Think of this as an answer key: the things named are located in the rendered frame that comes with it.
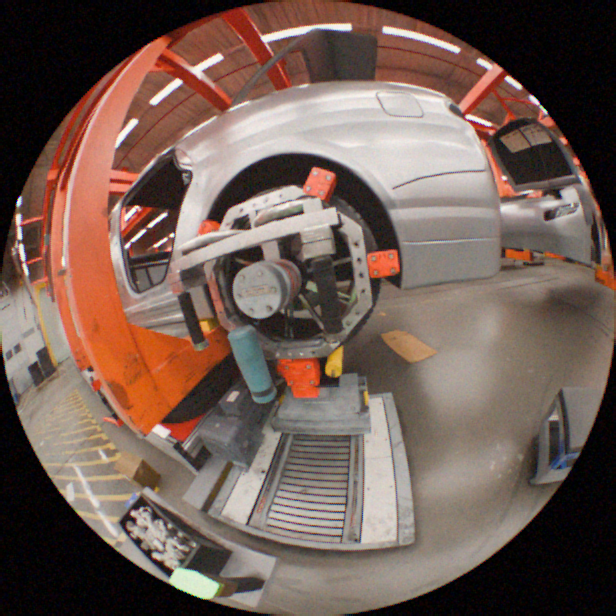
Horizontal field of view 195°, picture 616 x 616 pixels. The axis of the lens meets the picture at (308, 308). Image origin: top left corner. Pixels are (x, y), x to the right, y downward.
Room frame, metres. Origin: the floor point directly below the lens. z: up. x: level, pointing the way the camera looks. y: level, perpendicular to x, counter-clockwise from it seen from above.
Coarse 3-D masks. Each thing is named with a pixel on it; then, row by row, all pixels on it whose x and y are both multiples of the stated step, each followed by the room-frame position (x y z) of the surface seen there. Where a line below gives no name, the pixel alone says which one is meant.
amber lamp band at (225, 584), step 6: (210, 576) -0.07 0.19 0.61; (216, 576) -0.07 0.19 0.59; (216, 582) -0.08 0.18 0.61; (222, 582) -0.08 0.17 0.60; (228, 582) -0.08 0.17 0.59; (222, 588) -0.09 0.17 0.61; (228, 588) -0.09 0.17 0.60; (234, 588) -0.09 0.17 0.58; (216, 594) -0.11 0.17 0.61; (222, 594) -0.11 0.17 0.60; (228, 594) -0.11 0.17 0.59
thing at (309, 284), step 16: (240, 256) 0.74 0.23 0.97; (256, 256) 0.89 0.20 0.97; (288, 256) 0.64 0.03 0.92; (304, 272) 0.67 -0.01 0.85; (352, 272) 0.70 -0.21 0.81; (304, 288) 0.63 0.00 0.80; (352, 288) 0.61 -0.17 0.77; (288, 304) 0.65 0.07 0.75; (304, 304) 0.63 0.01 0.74; (256, 320) 0.69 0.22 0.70; (272, 320) 0.77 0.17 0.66; (288, 320) 0.67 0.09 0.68; (304, 320) 0.82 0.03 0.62; (320, 320) 0.62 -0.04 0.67; (272, 336) 0.65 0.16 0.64; (288, 336) 0.66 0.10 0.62; (304, 336) 0.64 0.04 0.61; (320, 336) 0.60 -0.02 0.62
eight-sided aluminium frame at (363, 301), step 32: (288, 192) 0.52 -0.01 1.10; (224, 224) 0.58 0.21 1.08; (352, 224) 0.48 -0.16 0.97; (224, 256) 0.63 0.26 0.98; (352, 256) 0.48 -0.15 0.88; (224, 288) 0.64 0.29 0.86; (224, 320) 0.60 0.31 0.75; (352, 320) 0.49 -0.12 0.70; (288, 352) 0.55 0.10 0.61; (320, 352) 0.52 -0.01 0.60
